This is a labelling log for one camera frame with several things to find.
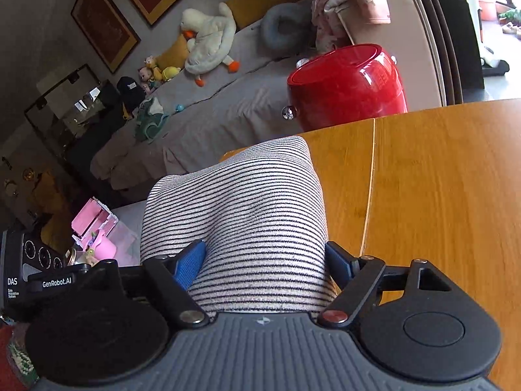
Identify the pink plastic bucket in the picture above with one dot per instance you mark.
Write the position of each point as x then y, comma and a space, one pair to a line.
486, 6

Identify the pink toy box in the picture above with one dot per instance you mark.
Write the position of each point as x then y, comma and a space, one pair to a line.
91, 220

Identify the grey neck pillow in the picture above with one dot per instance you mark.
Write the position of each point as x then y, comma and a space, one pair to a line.
281, 32

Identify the red patterned clothing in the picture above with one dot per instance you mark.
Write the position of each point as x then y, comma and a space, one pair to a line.
12, 346

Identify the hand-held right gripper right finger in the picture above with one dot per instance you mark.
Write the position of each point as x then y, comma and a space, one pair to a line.
340, 264

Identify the dark brown curtain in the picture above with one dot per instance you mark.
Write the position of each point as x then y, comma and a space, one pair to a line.
452, 28

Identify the glass cabinet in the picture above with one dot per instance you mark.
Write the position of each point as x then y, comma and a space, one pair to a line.
73, 110

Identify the red glossy round stool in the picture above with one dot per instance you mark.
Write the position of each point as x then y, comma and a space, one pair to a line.
346, 85

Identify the grey covered sofa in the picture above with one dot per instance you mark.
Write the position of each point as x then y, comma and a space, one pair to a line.
228, 102

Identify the green cloth toy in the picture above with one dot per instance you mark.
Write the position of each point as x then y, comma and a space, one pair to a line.
148, 124

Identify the black plush toy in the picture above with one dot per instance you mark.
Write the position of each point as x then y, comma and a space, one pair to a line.
130, 95

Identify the yellow pillow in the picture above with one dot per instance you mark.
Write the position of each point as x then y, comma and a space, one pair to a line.
173, 53

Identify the grey striped pants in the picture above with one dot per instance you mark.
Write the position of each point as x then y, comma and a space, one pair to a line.
244, 220

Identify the yellow giraffe plush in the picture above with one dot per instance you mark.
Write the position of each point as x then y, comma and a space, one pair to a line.
151, 62

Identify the white upright appliance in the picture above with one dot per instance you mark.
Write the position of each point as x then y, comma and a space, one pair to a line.
472, 16

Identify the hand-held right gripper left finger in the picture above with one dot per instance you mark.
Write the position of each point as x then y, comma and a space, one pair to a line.
189, 264

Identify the cardboard box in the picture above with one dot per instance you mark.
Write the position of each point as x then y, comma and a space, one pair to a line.
411, 32

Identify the small plush toys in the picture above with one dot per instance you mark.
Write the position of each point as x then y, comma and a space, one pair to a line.
145, 75

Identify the white goose plush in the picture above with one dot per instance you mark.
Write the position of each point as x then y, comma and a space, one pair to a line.
209, 36

